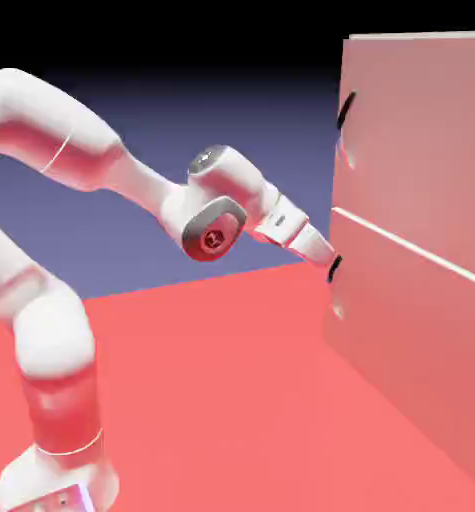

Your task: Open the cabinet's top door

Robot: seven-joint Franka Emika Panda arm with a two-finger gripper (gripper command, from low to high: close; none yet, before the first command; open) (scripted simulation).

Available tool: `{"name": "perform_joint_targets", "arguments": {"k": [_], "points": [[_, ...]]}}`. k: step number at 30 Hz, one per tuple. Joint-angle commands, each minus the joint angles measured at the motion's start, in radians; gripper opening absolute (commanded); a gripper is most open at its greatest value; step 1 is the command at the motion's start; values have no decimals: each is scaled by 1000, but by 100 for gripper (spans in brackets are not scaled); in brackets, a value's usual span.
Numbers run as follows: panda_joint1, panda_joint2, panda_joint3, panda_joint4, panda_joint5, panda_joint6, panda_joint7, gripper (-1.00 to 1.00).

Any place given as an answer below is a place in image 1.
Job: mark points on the pink cabinet door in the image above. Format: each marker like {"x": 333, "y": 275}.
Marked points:
{"x": 413, "y": 340}
{"x": 417, "y": 148}

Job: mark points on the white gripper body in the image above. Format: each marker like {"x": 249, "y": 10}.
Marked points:
{"x": 312, "y": 242}

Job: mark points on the pink cabinet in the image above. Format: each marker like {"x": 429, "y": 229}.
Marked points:
{"x": 413, "y": 240}

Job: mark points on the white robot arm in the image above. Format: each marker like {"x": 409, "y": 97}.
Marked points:
{"x": 81, "y": 148}

